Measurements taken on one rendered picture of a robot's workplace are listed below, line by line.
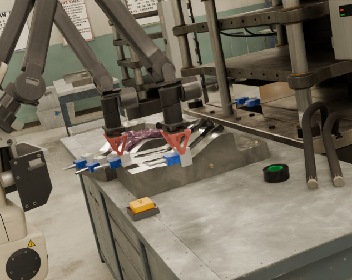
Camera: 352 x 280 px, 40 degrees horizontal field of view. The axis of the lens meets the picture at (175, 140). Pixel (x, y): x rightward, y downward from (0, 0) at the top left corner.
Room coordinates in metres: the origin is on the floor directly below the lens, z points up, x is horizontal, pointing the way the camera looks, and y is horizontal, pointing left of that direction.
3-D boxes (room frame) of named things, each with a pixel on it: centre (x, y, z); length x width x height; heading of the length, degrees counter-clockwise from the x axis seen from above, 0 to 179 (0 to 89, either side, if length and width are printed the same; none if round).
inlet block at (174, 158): (1.44, 0.03, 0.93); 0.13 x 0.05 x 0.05; 108
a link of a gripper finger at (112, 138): (1.67, 0.20, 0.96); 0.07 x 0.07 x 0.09; 17
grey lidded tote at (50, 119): (8.05, 1.84, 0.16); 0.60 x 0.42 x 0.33; 99
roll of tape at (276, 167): (1.45, -0.29, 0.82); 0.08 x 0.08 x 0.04
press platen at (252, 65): (2.53, -0.69, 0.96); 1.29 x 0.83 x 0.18; 18
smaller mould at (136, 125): (2.46, 0.23, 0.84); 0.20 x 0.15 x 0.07; 108
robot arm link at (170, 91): (1.45, -0.01, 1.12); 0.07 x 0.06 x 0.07; 113
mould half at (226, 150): (1.70, -0.04, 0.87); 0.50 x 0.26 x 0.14; 108
